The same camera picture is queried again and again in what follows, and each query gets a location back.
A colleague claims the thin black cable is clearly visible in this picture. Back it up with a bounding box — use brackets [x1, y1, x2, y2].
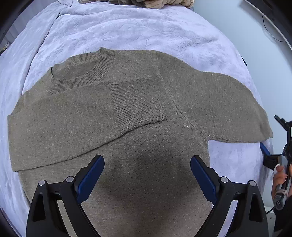
[262, 15, 286, 43]

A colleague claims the lavender fleece blanket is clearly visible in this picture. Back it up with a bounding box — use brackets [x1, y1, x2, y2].
[0, 0, 274, 237]

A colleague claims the olive knit sweater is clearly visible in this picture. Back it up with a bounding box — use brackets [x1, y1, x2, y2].
[7, 47, 274, 237]

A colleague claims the black panel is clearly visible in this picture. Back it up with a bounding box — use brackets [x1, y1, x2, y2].
[244, 0, 292, 49]

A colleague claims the person's right hand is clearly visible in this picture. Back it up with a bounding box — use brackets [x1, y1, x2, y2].
[271, 164, 288, 199]

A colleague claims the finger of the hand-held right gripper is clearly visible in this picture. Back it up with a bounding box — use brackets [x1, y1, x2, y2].
[260, 142, 281, 171]
[274, 115, 292, 131]

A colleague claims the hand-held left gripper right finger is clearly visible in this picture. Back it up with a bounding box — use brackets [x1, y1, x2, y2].
[190, 155, 269, 237]

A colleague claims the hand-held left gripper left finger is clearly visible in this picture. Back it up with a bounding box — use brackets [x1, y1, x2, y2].
[26, 154, 105, 237]

